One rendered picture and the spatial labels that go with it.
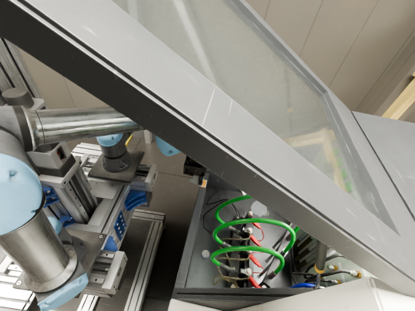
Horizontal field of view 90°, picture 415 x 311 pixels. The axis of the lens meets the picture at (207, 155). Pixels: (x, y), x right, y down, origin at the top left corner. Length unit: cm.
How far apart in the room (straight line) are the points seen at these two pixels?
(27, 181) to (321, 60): 227
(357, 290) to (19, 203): 58
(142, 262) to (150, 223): 31
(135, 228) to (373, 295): 167
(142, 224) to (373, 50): 250
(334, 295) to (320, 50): 204
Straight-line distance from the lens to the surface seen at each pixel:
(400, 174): 87
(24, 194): 42
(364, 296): 51
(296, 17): 217
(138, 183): 120
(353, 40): 238
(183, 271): 100
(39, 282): 72
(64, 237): 83
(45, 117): 55
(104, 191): 124
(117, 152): 110
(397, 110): 247
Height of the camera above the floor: 192
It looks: 45 degrees down
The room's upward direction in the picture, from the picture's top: 10 degrees clockwise
